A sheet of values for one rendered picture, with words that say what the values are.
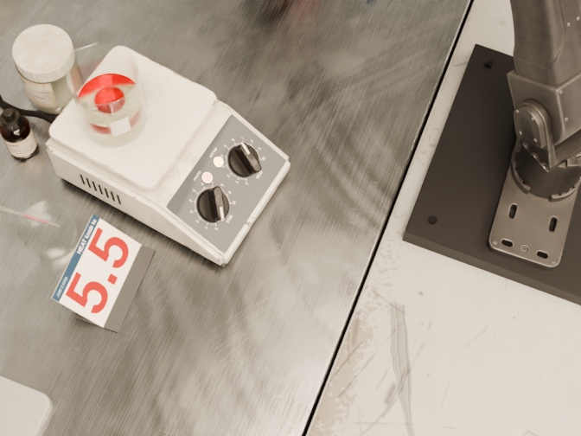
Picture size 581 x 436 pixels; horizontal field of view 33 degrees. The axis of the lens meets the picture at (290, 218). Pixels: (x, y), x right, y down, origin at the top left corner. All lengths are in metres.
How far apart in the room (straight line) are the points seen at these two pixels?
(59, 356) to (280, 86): 0.36
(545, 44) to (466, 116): 0.19
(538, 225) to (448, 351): 0.15
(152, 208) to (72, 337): 0.14
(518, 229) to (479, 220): 0.04
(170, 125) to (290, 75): 0.18
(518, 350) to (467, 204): 0.15
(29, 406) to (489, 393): 0.42
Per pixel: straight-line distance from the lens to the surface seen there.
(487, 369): 0.94
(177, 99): 0.94
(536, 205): 0.98
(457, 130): 1.01
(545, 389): 0.95
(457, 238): 0.96
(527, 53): 0.87
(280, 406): 0.91
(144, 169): 0.90
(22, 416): 0.92
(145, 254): 0.96
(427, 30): 1.10
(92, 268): 0.94
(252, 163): 0.93
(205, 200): 0.92
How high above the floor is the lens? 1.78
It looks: 65 degrees down
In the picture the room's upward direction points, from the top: 3 degrees clockwise
